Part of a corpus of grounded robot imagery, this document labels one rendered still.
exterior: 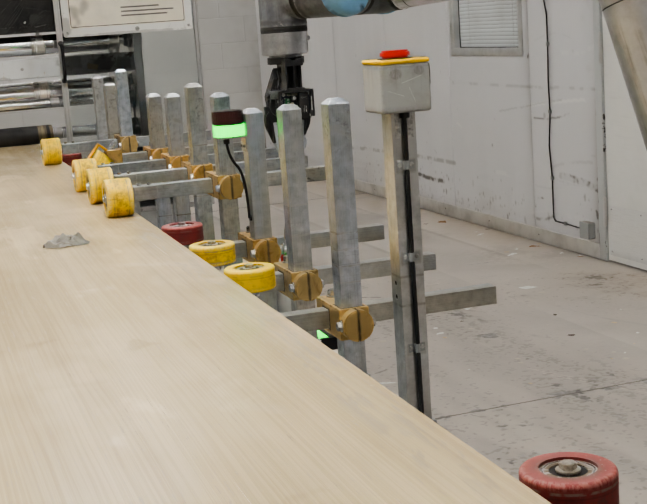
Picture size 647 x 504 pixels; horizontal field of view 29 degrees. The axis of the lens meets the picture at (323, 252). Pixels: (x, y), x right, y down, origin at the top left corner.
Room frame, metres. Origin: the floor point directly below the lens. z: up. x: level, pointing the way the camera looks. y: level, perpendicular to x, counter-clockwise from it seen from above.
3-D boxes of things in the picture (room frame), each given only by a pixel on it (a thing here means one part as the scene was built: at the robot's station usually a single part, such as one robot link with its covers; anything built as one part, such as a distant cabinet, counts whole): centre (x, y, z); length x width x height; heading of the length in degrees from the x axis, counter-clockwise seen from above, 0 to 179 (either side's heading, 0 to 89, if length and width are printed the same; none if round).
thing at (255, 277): (1.92, 0.12, 0.85); 0.08 x 0.08 x 0.11
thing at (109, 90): (4.07, 0.65, 0.89); 0.03 x 0.03 x 0.48; 18
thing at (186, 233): (2.40, 0.27, 0.85); 0.08 x 0.08 x 0.11
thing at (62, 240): (2.29, 0.47, 0.91); 0.09 x 0.07 x 0.02; 120
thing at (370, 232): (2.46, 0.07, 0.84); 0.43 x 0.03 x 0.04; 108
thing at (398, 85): (1.68, -0.11, 1.18); 0.07 x 0.07 x 0.08; 18
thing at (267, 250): (2.43, 0.13, 0.85); 0.13 x 0.06 x 0.05; 18
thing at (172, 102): (3.12, 0.35, 0.88); 0.03 x 0.03 x 0.48; 18
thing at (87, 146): (3.88, 0.57, 0.95); 0.50 x 0.04 x 0.04; 108
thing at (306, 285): (2.19, 0.05, 0.82); 0.13 x 0.06 x 0.05; 18
